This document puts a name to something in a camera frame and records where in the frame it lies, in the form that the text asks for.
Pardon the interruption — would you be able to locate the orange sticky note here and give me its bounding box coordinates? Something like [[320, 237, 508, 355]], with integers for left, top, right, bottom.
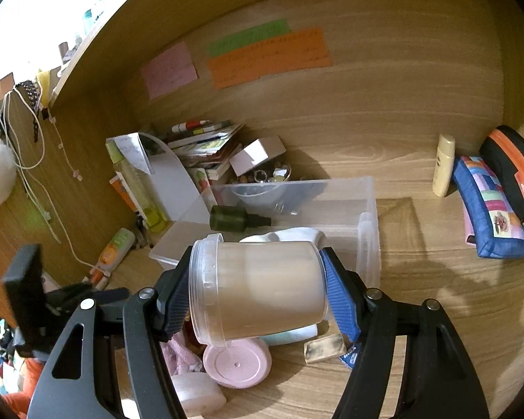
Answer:
[[207, 27, 334, 90]]

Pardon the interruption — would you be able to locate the small blue packet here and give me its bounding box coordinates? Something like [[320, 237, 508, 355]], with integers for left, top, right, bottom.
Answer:
[[338, 341, 361, 370]]

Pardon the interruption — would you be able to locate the colourful patterned cloth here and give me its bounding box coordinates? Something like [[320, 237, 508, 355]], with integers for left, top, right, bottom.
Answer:
[[0, 318, 16, 387]]

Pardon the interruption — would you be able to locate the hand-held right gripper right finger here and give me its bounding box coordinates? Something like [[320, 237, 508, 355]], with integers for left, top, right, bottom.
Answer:
[[320, 248, 490, 419]]

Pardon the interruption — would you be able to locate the light teal tube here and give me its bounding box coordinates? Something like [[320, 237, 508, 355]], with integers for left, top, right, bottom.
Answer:
[[260, 324, 319, 345]]

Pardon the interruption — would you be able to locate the glass bowl of beads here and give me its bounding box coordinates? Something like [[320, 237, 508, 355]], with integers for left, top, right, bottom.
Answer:
[[227, 161, 294, 184]]

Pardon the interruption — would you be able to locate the white file holder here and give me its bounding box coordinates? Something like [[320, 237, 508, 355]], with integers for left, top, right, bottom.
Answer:
[[106, 132, 202, 223]]

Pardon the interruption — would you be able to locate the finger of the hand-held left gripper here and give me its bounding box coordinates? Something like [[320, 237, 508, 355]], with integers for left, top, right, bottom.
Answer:
[[92, 287, 130, 313]]

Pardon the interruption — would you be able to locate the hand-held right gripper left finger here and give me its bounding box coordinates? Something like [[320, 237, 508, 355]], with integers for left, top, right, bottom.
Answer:
[[28, 247, 192, 419]]

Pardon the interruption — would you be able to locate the pink round case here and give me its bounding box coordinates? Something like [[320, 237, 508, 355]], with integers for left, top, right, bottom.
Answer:
[[202, 338, 272, 390]]

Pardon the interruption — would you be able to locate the cream lip balm tube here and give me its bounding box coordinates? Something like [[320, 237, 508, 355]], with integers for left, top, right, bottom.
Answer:
[[432, 133, 457, 197]]

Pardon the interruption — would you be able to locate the white cable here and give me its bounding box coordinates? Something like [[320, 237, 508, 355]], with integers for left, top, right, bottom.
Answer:
[[0, 89, 97, 271]]

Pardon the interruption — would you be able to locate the clear plastic storage box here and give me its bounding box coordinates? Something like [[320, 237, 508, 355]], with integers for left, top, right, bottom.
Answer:
[[148, 176, 381, 289]]

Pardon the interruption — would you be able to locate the wooden desktop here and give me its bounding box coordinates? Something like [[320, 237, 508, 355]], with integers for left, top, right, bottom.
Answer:
[[107, 131, 524, 419]]

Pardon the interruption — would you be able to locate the green sticky note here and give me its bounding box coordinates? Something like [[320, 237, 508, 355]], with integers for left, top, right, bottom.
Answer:
[[208, 20, 291, 57]]

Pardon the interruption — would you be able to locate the black bead chain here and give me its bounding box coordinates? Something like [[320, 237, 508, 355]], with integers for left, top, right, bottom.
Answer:
[[15, 79, 42, 142]]

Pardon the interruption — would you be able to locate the pink white small box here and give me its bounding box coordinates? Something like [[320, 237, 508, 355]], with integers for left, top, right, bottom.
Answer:
[[229, 136, 287, 177]]

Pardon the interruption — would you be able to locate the orange cloth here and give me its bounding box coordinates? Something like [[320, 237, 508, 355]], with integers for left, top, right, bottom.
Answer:
[[2, 357, 44, 419]]

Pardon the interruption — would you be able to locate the small brown gold box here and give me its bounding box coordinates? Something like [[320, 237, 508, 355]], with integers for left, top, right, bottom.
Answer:
[[304, 334, 345, 365]]

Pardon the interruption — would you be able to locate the translucent plastic jar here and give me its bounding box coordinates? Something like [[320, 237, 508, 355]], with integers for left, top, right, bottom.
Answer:
[[189, 233, 329, 350]]

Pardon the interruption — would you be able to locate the dark green small bottle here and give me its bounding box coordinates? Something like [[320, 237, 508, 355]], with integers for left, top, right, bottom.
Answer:
[[209, 205, 272, 232]]

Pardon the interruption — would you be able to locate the pile of books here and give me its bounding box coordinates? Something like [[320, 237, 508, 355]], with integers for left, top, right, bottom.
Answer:
[[165, 119, 246, 184]]

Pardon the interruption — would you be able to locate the pink sticky note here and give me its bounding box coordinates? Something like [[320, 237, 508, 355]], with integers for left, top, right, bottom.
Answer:
[[140, 42, 198, 100]]

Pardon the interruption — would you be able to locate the black orange zip case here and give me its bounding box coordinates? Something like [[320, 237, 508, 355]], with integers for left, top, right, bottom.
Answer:
[[479, 126, 524, 232]]

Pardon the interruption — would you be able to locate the blue patchwork pencil pouch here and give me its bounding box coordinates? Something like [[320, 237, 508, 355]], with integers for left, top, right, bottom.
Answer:
[[452, 155, 524, 258]]

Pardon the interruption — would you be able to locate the pink knitted cloth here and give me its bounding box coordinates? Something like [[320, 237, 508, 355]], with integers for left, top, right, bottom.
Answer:
[[161, 329, 204, 378]]

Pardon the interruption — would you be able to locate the white sock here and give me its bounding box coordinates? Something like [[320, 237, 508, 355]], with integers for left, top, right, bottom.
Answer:
[[239, 227, 326, 247]]

